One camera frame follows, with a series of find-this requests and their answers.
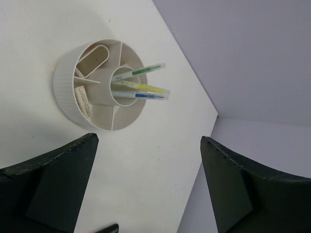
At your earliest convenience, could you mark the yellow highlighter pen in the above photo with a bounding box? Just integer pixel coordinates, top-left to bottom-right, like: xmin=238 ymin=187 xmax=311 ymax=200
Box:
xmin=111 ymin=80 xmax=170 ymax=95

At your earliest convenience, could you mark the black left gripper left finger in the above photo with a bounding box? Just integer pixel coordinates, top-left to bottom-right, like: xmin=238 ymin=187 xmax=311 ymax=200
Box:
xmin=0 ymin=133 xmax=99 ymax=233

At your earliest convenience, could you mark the blue ballpoint pen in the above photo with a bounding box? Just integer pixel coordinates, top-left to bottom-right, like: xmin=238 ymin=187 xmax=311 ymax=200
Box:
xmin=112 ymin=91 xmax=169 ymax=100

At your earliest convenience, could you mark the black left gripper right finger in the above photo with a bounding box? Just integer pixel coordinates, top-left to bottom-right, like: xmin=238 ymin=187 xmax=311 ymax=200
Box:
xmin=200 ymin=136 xmax=311 ymax=233

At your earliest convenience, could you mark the white boxed eraser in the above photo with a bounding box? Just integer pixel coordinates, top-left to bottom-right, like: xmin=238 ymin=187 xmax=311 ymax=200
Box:
xmin=74 ymin=85 xmax=92 ymax=118

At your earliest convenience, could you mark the white round divided organizer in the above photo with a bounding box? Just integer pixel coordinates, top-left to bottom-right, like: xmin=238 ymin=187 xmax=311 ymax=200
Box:
xmin=53 ymin=39 xmax=146 ymax=131

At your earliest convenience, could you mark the blue capped black highlighter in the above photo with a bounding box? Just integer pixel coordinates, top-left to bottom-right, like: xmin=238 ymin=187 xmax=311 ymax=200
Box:
xmin=95 ymin=223 xmax=119 ymax=233

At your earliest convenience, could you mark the green pen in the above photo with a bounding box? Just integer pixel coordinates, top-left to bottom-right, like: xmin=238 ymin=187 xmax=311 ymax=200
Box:
xmin=111 ymin=63 xmax=165 ymax=82

